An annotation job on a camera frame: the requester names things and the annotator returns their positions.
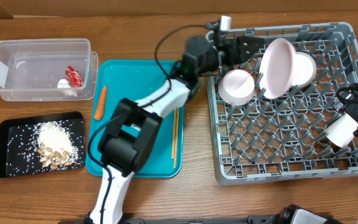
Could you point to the white paper cup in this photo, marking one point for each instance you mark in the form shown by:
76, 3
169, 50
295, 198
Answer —
341, 132

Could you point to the crumpled white tissue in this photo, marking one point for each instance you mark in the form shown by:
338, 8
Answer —
63, 83

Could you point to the orange carrot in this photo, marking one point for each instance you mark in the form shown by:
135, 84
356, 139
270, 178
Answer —
100, 107

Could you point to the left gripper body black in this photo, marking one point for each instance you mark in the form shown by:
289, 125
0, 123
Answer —
226, 57

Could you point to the wooden chopstick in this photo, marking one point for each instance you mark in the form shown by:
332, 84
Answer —
176, 142
174, 132

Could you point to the pile of rice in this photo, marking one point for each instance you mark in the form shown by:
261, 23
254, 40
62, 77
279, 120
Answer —
24, 140

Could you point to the pile of peanuts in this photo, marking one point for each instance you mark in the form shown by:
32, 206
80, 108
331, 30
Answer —
54, 159

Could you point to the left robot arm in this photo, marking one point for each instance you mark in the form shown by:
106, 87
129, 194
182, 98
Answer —
128, 137

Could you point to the wooden chopstick right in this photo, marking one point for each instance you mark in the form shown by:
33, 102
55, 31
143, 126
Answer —
176, 142

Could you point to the clear plastic bin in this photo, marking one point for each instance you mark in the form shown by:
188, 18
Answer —
31, 68

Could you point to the wooden chopstick left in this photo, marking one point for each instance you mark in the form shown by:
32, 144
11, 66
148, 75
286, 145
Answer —
174, 132

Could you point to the black tray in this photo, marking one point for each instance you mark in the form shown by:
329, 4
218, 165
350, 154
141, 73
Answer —
5, 125

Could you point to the red snack wrapper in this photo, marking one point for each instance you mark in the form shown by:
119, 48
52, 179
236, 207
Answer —
73, 77

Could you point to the white bowl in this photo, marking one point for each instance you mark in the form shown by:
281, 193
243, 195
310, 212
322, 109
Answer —
304, 70

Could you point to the grey dish rack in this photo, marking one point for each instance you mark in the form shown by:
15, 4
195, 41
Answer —
281, 139

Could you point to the large pink plate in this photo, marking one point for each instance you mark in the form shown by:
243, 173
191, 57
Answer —
276, 67

